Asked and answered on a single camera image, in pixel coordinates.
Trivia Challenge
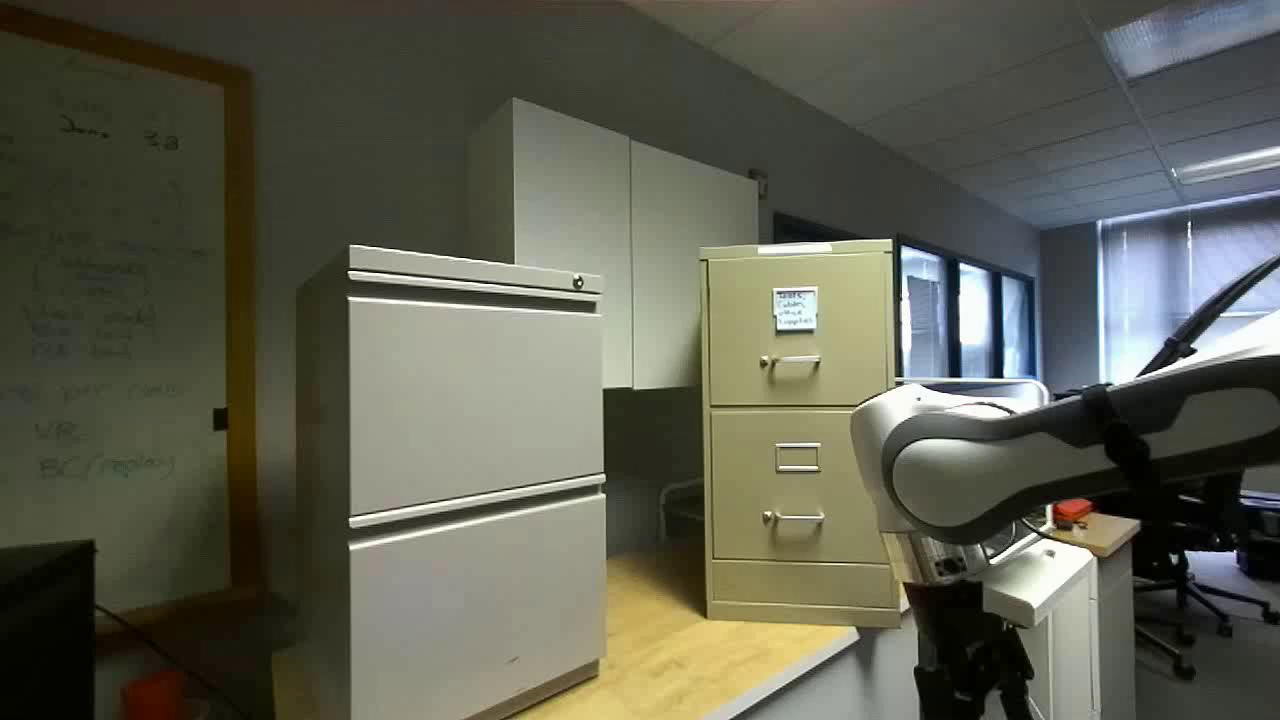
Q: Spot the wood-framed whiteboard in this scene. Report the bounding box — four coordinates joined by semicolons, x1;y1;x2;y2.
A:
0;0;267;619

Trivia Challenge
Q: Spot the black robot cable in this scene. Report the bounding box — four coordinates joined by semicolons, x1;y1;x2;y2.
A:
1137;252;1280;385

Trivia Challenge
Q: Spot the orange object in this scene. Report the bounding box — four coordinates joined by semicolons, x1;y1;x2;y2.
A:
121;665;202;720

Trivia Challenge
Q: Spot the red emergency stop button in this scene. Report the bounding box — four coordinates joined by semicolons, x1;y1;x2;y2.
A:
1050;490;1098;532

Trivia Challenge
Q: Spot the narrow ceiling light strip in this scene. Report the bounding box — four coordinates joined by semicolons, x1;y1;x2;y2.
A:
1167;140;1280;187

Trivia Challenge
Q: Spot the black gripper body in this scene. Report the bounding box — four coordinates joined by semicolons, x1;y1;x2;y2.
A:
908;574;1042;720

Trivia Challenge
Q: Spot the black office chair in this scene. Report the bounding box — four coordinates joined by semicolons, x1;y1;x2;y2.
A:
1127;466;1280;685

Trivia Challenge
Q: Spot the beige drawer with paper label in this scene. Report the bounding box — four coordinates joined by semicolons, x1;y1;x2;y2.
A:
705;243;899;406

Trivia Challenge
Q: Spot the white wall cabinet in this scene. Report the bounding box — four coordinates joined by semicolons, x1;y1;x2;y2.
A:
465;92;766;394

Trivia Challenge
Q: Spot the grey two-drawer file cabinet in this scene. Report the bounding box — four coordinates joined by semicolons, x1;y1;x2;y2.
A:
293;238;613;720

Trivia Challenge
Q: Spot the beige file cabinet body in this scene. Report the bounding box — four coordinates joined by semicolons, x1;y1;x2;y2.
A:
696;237;914;630

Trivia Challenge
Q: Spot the large ceiling light panel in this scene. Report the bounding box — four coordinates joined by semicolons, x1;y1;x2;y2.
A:
1099;0;1280;84

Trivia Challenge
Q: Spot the window with grey blinds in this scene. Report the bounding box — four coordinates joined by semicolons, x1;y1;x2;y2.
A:
1098;195;1280;393

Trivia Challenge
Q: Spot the black box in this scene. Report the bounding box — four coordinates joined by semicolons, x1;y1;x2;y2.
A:
0;534;100;720

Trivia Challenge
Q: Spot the white paper drawer label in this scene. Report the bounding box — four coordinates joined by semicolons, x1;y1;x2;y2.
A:
770;281;825;335

